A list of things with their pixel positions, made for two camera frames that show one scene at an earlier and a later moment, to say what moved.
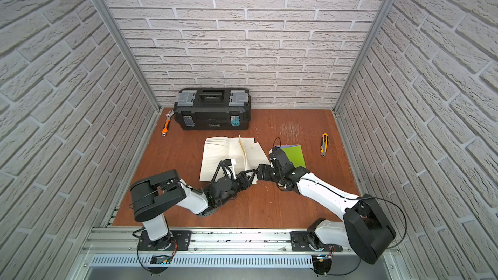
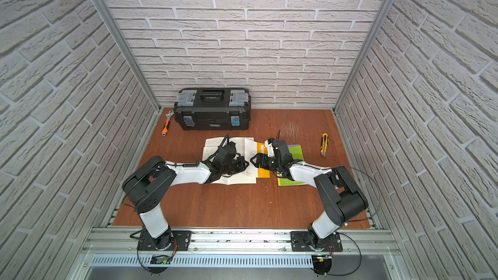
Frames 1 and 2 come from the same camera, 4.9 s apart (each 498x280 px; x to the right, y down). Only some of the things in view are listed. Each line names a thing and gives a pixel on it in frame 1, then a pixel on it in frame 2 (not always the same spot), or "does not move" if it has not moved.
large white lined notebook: (248, 154) does not move
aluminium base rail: (113, 254) does not move
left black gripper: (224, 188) -> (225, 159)
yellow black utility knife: (324, 143) does not move
